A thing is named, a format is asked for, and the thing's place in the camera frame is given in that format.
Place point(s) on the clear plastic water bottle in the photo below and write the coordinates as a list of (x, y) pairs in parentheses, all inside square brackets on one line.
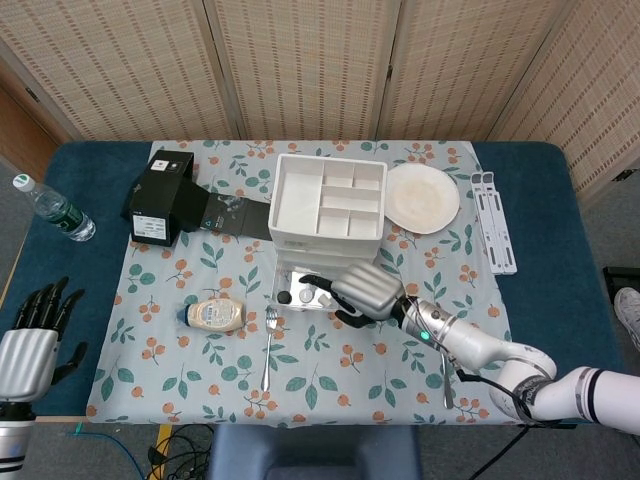
[(57, 210)]

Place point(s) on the silver metal fork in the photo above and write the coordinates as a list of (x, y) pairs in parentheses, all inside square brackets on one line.
[(269, 345)]

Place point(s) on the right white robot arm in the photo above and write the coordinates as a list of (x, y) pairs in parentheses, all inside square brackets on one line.
[(500, 350)]

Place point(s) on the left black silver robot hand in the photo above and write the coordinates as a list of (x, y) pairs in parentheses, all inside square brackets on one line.
[(27, 360)]

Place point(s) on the round paper plate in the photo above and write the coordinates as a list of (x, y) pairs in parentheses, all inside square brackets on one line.
[(422, 197)]

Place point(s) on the mayonnaise squeeze bottle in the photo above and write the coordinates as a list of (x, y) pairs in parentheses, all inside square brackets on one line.
[(217, 315)]

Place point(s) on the dark grey small cap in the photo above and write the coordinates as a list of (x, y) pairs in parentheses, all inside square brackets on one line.
[(284, 297)]

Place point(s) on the white round small cap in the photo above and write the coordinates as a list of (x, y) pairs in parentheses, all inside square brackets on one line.
[(305, 295)]

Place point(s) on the white sneaker shoe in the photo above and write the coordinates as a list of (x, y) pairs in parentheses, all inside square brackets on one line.
[(629, 312)]

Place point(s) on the black cardboard box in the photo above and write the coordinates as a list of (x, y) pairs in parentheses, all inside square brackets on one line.
[(160, 200)]

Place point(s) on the woven bamboo folding screen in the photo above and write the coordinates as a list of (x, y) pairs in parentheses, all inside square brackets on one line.
[(310, 65)]

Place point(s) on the white folding laptop stand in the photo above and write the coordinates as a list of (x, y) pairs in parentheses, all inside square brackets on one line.
[(495, 225)]

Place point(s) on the blue grey padded chair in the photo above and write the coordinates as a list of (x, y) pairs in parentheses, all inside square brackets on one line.
[(315, 455)]

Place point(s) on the small white cylinder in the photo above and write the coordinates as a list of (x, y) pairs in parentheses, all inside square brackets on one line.
[(324, 300)]

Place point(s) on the white drawer organizer box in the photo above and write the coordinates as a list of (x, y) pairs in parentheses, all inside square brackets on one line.
[(295, 200)]

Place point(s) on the floral patterned tablecloth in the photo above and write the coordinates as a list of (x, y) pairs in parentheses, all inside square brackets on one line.
[(200, 380)]

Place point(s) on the clear plastic storage box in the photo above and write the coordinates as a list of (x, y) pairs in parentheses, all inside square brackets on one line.
[(290, 277)]

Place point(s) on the black frame beside shoe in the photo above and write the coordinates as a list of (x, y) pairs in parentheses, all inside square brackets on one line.
[(617, 277)]

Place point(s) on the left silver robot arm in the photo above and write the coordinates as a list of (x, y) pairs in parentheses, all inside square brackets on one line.
[(12, 440)]

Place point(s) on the silver table knife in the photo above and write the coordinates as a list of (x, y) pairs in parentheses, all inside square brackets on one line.
[(448, 390)]

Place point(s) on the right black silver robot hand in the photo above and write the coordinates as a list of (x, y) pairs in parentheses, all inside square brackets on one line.
[(370, 292)]

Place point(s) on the brown wooden door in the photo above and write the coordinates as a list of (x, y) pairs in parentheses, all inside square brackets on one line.
[(22, 132)]

